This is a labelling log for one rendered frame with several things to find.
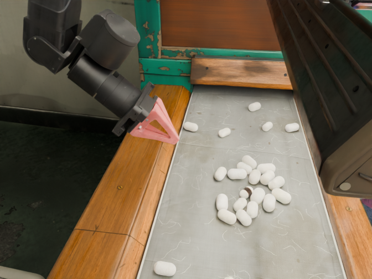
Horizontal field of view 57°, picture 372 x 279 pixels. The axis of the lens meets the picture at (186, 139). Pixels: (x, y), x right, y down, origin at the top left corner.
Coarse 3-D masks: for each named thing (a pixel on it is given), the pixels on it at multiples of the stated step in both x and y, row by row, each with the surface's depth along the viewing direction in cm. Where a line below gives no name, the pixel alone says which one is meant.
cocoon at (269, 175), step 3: (267, 171) 67; (270, 171) 67; (264, 174) 66; (267, 174) 66; (270, 174) 66; (273, 174) 67; (261, 177) 66; (264, 177) 66; (267, 177) 66; (270, 177) 66; (273, 177) 67; (261, 180) 66; (264, 180) 66; (267, 180) 66; (270, 180) 66; (264, 183) 66; (267, 183) 66
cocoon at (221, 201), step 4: (220, 196) 61; (224, 196) 61; (216, 200) 61; (220, 200) 60; (224, 200) 60; (216, 204) 60; (220, 204) 59; (224, 204) 59; (220, 208) 59; (224, 208) 59
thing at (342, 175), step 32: (288, 0) 48; (288, 32) 40; (320, 32) 31; (352, 32) 26; (288, 64) 35; (320, 64) 28; (352, 64) 23; (320, 96) 24; (352, 96) 21; (320, 128) 22; (352, 128) 19; (320, 160) 21; (352, 160) 18; (352, 192) 19
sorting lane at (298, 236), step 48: (192, 96) 101; (240, 96) 101; (192, 144) 79; (240, 144) 79; (288, 144) 79; (192, 192) 65; (288, 192) 65; (192, 240) 55; (240, 240) 55; (288, 240) 55
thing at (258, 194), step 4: (256, 188) 63; (260, 188) 63; (256, 192) 62; (260, 192) 62; (264, 192) 62; (252, 196) 61; (256, 196) 61; (260, 196) 61; (264, 196) 62; (252, 200) 61; (256, 200) 61; (260, 200) 61
